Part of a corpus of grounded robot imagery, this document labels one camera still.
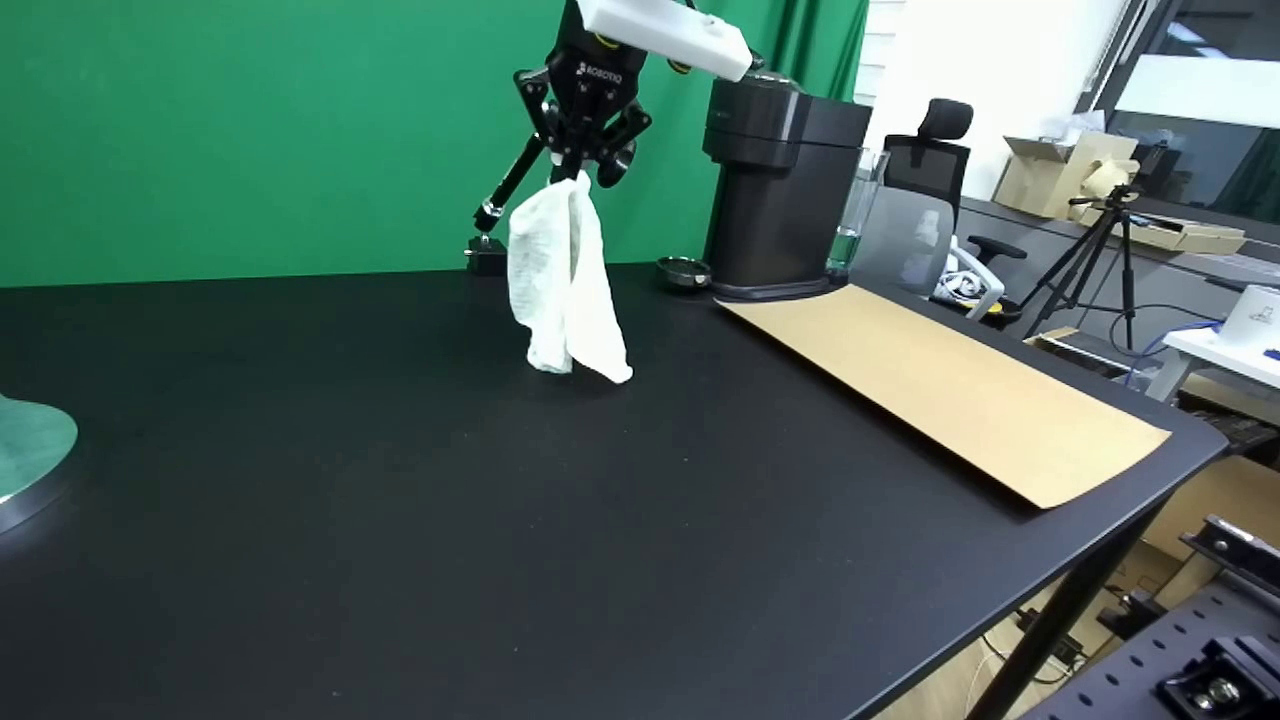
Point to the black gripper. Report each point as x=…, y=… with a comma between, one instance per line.
x=592, y=91

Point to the black coffee machine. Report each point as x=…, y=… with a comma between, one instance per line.
x=772, y=186

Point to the black camera tripod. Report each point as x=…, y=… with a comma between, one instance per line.
x=1084, y=264

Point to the black perforated breadboard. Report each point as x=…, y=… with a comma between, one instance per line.
x=1147, y=666

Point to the black clamp with silver bolt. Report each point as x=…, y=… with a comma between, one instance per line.
x=1221, y=683

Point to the white side table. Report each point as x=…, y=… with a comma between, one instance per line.
x=1227, y=347

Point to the white cloth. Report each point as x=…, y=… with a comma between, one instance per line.
x=565, y=286

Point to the clear water tank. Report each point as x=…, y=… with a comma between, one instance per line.
x=853, y=234

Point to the brown cardboard sheet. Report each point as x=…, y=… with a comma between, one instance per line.
x=962, y=386

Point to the open cardboard box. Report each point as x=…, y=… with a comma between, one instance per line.
x=1065, y=175

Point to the grey mesh office chair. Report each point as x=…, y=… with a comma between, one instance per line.
x=921, y=203

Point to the black table leg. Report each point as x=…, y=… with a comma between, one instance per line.
x=1065, y=622

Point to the black metal rail bracket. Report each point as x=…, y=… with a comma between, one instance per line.
x=1241, y=553

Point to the green curtain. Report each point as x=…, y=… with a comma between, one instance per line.
x=800, y=42

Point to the clear plate with screws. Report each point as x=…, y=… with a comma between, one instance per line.
x=27, y=444

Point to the small black round cap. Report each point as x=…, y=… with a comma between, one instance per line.
x=686, y=273

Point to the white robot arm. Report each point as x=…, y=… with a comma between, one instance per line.
x=666, y=34

